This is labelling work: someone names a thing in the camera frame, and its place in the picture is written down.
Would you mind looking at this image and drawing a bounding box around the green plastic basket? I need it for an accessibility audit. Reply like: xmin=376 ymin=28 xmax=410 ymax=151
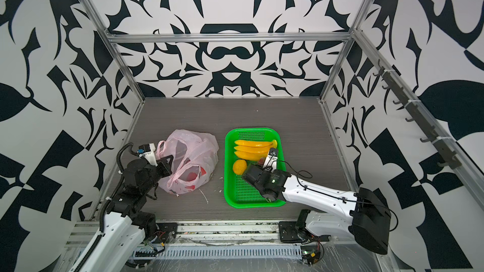
xmin=224 ymin=128 xmax=286 ymax=209

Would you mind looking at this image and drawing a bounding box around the yellow orange fruit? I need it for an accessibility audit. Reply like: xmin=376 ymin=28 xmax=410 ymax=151
xmin=233 ymin=159 xmax=248 ymax=176

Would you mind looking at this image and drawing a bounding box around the yellow banana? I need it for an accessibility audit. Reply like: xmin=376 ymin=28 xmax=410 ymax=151
xmin=234 ymin=140 xmax=278 ymax=161

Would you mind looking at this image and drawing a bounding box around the pink knotted plastic bag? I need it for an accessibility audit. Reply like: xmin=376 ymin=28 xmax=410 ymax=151
xmin=155 ymin=130 xmax=219 ymax=195

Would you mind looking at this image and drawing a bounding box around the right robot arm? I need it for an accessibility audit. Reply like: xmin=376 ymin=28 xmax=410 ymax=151
xmin=241 ymin=165 xmax=392 ymax=255

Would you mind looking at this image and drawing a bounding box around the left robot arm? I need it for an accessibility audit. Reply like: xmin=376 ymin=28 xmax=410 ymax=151
xmin=70 ymin=156 xmax=173 ymax=271

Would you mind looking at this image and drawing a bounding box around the small electronics board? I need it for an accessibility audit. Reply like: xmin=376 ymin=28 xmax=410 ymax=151
xmin=301 ymin=245 xmax=325 ymax=266

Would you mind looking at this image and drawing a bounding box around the left black corrugated cable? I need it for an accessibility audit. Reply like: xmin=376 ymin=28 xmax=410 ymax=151
xmin=99 ymin=142 xmax=139 ymax=235

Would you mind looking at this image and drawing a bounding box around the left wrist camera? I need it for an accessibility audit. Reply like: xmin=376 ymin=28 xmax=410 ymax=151
xmin=137 ymin=143 xmax=158 ymax=166

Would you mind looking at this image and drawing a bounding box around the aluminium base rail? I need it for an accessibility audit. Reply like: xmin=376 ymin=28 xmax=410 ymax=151
xmin=66 ymin=218 xmax=388 ymax=248

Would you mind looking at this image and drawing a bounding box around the white slotted cable duct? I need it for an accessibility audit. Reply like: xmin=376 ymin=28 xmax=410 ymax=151
xmin=132 ymin=245 xmax=303 ymax=260

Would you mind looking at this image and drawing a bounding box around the aluminium frame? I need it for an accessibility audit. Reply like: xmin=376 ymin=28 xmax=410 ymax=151
xmin=79 ymin=0 xmax=483 ymax=207

